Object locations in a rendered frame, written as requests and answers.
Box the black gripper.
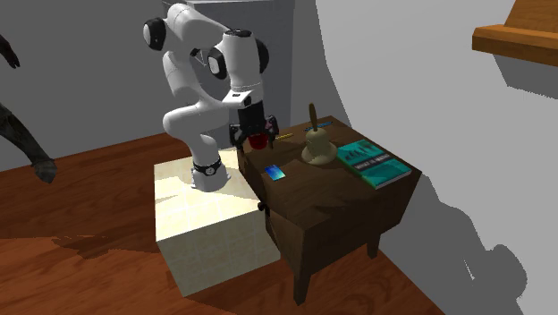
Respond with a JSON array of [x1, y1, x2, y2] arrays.
[[229, 99, 280, 152]]

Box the red cup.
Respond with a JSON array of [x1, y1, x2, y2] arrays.
[[249, 132, 269, 151]]

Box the blue card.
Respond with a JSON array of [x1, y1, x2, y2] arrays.
[[265, 165, 287, 182]]

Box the beige hand bell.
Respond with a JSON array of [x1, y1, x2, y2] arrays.
[[301, 102, 339, 167]]

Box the cream tiled robot stand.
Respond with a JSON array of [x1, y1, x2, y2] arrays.
[[153, 146, 283, 298]]

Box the dark wooden nightstand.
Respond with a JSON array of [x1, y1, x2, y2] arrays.
[[236, 115, 423, 306]]

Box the teal book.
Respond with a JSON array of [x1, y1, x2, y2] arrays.
[[336, 139, 413, 191]]

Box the dark plant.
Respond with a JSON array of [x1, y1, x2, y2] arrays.
[[0, 33, 59, 184]]

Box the wooden wall shelf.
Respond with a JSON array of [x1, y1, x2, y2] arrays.
[[471, 0, 558, 68]]

